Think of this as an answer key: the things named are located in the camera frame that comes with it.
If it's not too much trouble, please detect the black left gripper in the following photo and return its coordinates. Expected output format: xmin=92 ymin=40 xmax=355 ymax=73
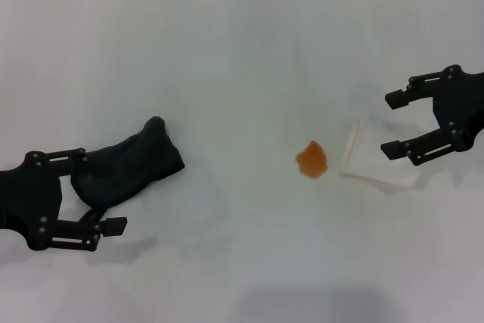
xmin=0 ymin=148 xmax=129 ymax=253

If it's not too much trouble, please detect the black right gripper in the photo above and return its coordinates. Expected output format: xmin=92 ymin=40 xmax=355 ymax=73
xmin=380 ymin=66 xmax=484 ymax=166

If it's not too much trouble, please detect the white paper cup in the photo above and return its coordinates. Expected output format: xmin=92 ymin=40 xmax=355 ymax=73
xmin=338 ymin=118 xmax=423 ymax=195

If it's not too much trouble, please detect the dark blue rag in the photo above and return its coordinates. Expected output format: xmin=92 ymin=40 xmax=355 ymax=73
xmin=70 ymin=116 xmax=186 ymax=222

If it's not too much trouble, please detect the brown liquid stain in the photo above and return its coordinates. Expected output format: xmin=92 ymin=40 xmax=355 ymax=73
xmin=295 ymin=140 xmax=329 ymax=180

